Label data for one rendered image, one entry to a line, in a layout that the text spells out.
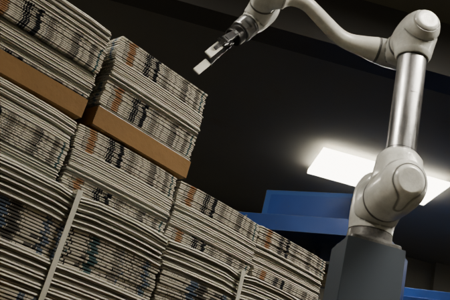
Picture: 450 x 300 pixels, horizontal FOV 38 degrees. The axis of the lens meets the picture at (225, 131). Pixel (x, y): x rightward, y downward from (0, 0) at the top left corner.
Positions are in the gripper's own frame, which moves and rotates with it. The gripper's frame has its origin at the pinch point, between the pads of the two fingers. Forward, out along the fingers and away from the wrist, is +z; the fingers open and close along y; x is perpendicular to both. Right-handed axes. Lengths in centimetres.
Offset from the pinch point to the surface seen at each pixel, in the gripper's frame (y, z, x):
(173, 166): 57, 62, 23
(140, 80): 65, 57, 4
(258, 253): 43, 55, 54
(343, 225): -115, -65, 103
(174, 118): 60, 55, 15
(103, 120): 67, 71, 6
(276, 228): -145, -49, 81
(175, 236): 54, 72, 35
